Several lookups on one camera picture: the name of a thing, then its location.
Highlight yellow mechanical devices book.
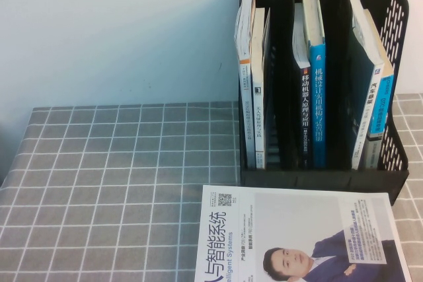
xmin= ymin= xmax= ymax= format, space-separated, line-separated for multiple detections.
xmin=299 ymin=0 xmax=328 ymax=169

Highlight white book with orange band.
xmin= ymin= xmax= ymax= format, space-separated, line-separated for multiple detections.
xmin=233 ymin=0 xmax=257 ymax=168

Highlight white spine book black logo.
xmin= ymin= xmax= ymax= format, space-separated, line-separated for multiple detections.
xmin=250 ymin=7 xmax=272 ymax=170

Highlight black spine mobile robot book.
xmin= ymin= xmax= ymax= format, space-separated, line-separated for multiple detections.
xmin=291 ymin=1 xmax=312 ymax=168

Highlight black three-slot book stand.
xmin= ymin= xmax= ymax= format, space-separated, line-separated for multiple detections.
xmin=239 ymin=0 xmax=411 ymax=205

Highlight blue spine book cream pages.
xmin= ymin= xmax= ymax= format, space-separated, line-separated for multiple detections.
xmin=362 ymin=9 xmax=396 ymax=170

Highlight white magazine with man portrait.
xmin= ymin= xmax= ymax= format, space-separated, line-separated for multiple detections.
xmin=194 ymin=184 xmax=407 ymax=282

